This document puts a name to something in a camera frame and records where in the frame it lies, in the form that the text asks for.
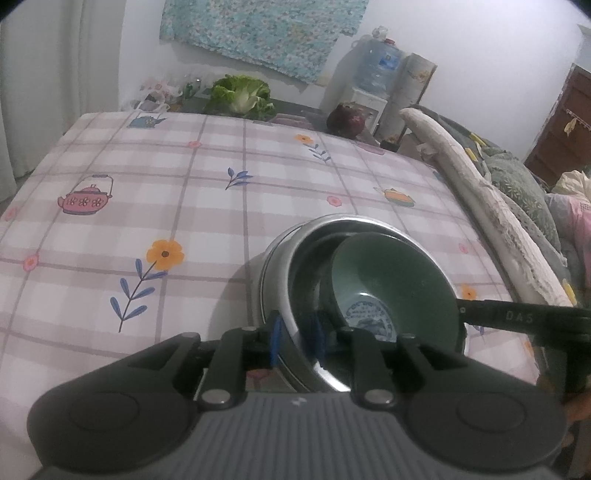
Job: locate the cream lace sofa cover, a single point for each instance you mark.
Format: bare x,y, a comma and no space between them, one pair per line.
498,217

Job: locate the dark counter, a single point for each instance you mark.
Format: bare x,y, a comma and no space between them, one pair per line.
291,115

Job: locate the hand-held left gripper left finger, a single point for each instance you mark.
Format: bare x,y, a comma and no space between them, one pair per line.
277,336

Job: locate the green broccoli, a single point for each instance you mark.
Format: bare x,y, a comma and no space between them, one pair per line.
240,94

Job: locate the rolled paper sheet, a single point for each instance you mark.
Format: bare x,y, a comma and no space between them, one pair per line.
408,97

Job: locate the checked flowered tablecloth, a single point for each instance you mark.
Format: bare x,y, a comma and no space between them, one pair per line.
138,207

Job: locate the pink cloth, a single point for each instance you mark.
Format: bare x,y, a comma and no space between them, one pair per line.
577,226

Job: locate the wooden cabinet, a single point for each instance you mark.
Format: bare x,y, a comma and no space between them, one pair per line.
561,124

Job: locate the dark red apple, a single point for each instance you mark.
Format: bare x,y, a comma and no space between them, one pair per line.
346,121

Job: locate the white water dispenser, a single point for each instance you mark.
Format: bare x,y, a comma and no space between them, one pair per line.
367,106

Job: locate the white plastic bags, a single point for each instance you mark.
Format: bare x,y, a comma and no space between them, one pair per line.
154,94

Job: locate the blue water bottle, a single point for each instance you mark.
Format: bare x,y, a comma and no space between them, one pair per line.
378,64

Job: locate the green bottle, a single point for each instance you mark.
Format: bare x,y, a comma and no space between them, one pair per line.
193,88

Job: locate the green ceramic bowl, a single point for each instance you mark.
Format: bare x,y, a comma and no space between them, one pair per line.
392,277

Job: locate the green leaf pattern cushion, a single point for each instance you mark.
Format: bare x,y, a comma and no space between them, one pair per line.
521,189

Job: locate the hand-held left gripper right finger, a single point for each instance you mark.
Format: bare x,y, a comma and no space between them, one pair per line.
318,340

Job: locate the teal wall cloth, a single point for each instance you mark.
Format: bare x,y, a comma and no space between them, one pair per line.
258,32

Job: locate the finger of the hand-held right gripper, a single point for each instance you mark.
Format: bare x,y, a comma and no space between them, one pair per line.
494,314

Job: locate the steel bowl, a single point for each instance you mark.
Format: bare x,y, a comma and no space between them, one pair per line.
271,288
311,277

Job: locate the white curtain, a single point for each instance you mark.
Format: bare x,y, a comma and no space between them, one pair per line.
51,69

